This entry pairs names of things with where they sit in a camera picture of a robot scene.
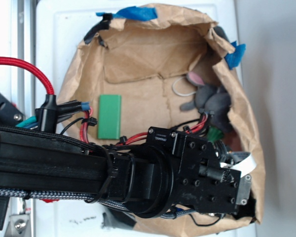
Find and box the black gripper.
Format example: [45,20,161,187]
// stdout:
[147,127,251,214]

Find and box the orange plastic toy carrot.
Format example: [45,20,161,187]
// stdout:
[206,126,224,143]

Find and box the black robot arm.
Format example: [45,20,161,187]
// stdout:
[0,126,251,218]

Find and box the grey plush bunny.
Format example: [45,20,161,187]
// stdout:
[172,72,233,133]

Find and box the green rectangular block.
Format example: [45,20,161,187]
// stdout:
[98,94,121,140]

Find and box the blue tape right strip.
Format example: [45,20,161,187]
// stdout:
[224,41,246,70]

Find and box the blue tape strip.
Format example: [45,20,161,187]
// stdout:
[224,41,246,70]
[96,6,158,21]

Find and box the brown paper bag bin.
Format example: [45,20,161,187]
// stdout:
[58,3,265,237]

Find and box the blue tape top strip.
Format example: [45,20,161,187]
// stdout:
[96,6,158,21]

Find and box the white plastic tray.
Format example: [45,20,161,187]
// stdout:
[32,0,257,237]

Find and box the white flat ribbon cable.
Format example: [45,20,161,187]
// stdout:
[219,152,258,171]

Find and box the grey braided cable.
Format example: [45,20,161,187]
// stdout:
[0,188,198,220]

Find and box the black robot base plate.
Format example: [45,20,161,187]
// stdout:
[0,93,25,126]

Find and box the red braided cable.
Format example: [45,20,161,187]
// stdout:
[0,56,55,95]

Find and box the aluminium frame rail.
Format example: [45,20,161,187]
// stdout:
[3,0,36,237]

